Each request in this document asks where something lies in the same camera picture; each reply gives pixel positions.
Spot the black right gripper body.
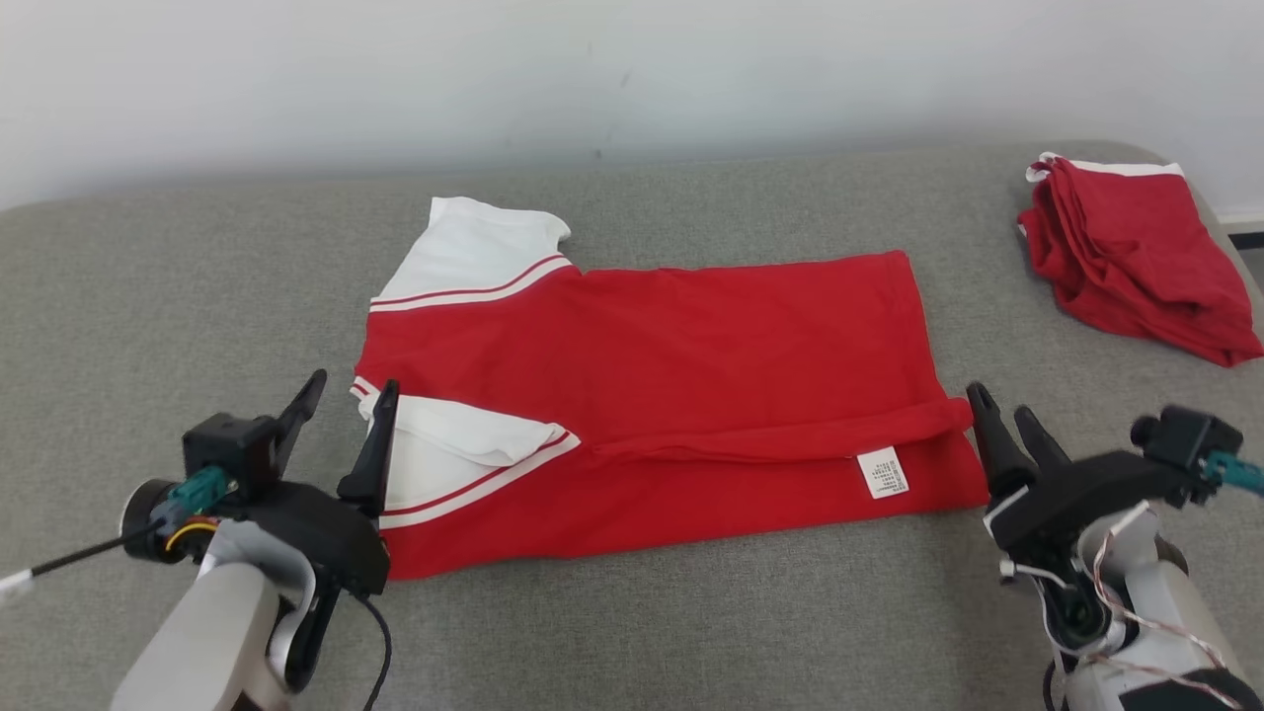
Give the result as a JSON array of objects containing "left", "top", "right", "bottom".
[{"left": 987, "top": 449, "right": 1188, "bottom": 556}]

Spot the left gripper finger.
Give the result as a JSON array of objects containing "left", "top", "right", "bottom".
[
  {"left": 337, "top": 380, "right": 401, "bottom": 517},
  {"left": 274, "top": 370, "right": 328, "bottom": 471}
]

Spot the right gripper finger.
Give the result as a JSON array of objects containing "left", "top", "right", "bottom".
[
  {"left": 966, "top": 382, "right": 1039, "bottom": 501},
  {"left": 1014, "top": 405, "right": 1073, "bottom": 474}
]

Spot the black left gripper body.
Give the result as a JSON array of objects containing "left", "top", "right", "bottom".
[{"left": 237, "top": 480, "right": 392, "bottom": 597}]

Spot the red shorts white stripe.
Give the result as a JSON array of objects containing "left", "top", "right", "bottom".
[{"left": 1017, "top": 151, "right": 1264, "bottom": 369}]

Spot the red white sports shirt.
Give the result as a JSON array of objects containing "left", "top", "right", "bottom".
[{"left": 350, "top": 196, "right": 992, "bottom": 583}]

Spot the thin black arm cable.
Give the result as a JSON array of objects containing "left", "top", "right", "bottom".
[{"left": 351, "top": 591, "right": 394, "bottom": 711}]

